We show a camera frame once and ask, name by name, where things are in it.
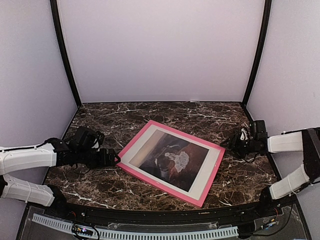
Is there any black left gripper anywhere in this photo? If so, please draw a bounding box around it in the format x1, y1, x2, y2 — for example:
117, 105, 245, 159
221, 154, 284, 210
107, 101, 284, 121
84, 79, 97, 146
76, 148, 121, 170

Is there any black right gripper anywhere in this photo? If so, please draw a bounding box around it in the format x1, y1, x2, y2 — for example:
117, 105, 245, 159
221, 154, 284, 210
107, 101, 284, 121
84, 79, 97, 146
220, 134, 258, 159

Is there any white photo mat board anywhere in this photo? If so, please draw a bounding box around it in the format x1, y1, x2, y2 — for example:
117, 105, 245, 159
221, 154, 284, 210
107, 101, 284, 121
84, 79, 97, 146
120, 124, 222, 202

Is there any dark painting photo print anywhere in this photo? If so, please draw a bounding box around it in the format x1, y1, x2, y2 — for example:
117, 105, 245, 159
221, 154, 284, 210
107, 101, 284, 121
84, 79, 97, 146
129, 130, 209, 192

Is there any light wooden picture frame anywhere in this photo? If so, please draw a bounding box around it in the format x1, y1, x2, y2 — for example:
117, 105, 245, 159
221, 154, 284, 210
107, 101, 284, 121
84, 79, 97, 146
116, 119, 227, 208

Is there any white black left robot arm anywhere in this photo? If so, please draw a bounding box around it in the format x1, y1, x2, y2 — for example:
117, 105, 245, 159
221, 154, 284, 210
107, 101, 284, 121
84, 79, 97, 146
0, 126, 121, 218

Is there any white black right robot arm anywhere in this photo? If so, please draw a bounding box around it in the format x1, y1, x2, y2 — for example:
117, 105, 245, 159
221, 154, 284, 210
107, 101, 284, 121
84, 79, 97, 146
220, 120, 320, 217

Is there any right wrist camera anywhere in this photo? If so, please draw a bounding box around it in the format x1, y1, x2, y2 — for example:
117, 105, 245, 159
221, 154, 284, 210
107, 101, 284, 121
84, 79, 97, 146
239, 127, 250, 142

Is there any black front table rail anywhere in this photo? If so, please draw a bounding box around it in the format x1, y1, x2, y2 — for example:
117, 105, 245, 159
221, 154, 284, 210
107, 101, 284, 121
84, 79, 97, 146
44, 202, 281, 226

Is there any white slotted cable duct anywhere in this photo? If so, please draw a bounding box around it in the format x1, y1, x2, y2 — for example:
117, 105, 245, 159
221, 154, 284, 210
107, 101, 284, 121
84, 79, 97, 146
31, 213, 239, 240

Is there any right black corner post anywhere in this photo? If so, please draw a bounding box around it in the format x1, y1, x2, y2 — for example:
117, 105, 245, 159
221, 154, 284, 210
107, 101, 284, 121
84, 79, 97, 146
242, 0, 272, 107

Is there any black corner post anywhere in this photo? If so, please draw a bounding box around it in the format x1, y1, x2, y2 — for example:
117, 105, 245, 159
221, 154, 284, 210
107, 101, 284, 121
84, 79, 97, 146
49, 0, 82, 108
242, 0, 272, 107

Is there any left black corner post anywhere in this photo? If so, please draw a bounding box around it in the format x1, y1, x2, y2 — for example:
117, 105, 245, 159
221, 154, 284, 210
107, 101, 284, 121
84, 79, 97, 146
49, 0, 82, 108

